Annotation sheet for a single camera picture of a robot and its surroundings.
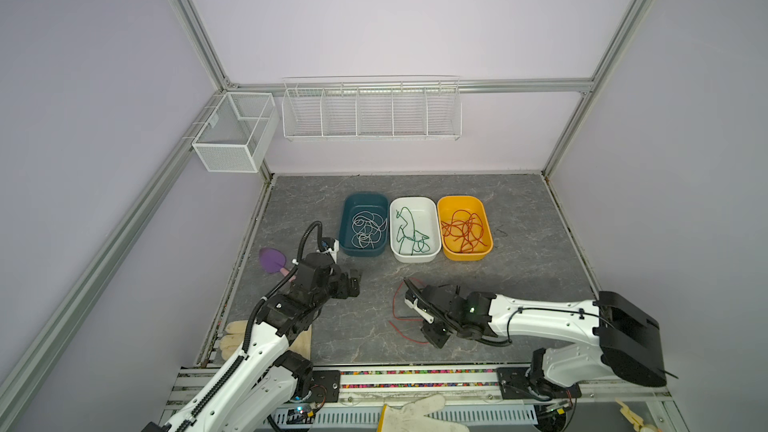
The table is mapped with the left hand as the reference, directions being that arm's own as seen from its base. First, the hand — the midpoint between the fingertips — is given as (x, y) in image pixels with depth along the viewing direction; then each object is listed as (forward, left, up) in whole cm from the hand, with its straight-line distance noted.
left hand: (346, 274), depth 79 cm
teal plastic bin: (+33, +1, -11) cm, 35 cm away
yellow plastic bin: (+29, -33, -10) cm, 45 cm away
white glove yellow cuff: (-31, -15, -12) cm, 37 cm away
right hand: (-12, -21, -10) cm, 26 cm away
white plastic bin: (+22, -22, -14) cm, 34 cm away
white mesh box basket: (+49, +37, +11) cm, 62 cm away
